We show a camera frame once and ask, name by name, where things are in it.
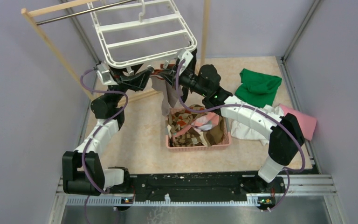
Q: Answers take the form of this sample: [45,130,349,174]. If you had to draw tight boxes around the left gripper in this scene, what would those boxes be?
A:
[104,57,153,106]

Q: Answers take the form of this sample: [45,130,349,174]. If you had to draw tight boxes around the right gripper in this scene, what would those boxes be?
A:
[158,63,208,98]

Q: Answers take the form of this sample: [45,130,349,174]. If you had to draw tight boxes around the black sock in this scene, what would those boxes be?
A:
[180,86,189,104]
[187,48,198,73]

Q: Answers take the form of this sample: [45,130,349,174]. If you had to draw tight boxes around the white clip hanger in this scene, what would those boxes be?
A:
[87,0,198,70]

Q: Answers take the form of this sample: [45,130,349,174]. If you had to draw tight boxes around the grey orange striped sock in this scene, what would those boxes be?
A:
[160,62,178,108]

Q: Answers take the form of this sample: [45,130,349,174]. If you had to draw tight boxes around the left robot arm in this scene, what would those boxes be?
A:
[62,63,154,196]

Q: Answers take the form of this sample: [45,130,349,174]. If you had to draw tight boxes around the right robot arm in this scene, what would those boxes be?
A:
[159,61,305,192]

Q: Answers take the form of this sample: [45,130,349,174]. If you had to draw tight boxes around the brown striped sock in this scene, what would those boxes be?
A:
[201,117,225,147]

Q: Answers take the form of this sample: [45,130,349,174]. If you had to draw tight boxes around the white cloth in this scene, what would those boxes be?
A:
[230,105,284,146]

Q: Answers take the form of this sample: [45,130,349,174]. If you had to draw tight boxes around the green cloth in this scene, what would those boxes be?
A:
[234,69,282,108]

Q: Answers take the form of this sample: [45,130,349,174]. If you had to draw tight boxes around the pink plastic basket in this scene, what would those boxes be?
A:
[165,108,232,152]

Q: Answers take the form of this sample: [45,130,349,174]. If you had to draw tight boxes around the metal rack rod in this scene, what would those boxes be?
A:
[36,0,133,26]

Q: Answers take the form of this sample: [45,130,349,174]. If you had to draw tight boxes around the wooden drying rack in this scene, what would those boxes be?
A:
[21,0,212,103]

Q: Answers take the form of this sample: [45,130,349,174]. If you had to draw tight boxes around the pink cloth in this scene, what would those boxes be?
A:
[279,104,317,141]

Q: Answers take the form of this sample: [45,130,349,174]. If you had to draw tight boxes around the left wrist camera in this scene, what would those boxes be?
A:
[96,63,117,85]

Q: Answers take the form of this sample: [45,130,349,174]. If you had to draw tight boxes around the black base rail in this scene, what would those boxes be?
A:
[110,171,286,202]

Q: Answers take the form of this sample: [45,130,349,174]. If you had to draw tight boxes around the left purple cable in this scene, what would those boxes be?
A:
[80,68,130,224]

